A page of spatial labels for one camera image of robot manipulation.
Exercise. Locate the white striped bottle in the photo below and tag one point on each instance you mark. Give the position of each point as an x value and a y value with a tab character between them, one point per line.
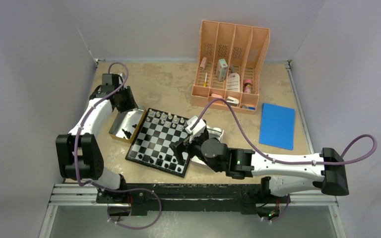
233	82

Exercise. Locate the pink eraser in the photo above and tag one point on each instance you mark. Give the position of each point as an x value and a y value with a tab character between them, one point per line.
216	95

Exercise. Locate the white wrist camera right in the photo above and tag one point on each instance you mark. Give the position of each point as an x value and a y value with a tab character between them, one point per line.
195	127

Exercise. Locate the white stapler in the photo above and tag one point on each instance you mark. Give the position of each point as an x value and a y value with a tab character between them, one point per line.
233	101

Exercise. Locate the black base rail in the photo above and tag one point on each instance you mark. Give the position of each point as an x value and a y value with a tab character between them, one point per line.
247	199

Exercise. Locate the pink tape roll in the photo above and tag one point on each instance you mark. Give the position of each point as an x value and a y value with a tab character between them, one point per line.
248	86

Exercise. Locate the empty metal tin lid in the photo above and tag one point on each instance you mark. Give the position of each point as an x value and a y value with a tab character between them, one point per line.
213	132

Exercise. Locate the white green small box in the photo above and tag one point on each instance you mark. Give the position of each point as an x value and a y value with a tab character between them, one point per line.
221	70

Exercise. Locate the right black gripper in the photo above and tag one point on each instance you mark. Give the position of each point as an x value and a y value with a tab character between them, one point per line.
182	147

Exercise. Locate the peach plastic desk organizer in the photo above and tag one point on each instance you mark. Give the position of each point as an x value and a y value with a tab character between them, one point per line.
244	48

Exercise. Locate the black white chess board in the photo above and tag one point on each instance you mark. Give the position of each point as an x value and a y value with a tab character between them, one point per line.
151	144

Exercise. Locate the yellow white pen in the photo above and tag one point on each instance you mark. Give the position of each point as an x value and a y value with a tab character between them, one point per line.
205	79

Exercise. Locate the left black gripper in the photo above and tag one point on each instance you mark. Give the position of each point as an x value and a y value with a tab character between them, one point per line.
130	104

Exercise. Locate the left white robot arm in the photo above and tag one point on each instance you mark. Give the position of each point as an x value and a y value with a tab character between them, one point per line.
78	153

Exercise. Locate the metal tin with black pieces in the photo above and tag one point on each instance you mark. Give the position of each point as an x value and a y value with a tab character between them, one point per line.
126	124

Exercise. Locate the blue notebook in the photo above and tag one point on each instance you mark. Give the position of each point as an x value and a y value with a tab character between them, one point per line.
277	126

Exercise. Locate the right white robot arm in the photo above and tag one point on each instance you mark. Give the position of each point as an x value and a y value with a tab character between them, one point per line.
283	174

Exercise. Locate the pink small tube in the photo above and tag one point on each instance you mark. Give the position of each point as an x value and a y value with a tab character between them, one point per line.
203	63

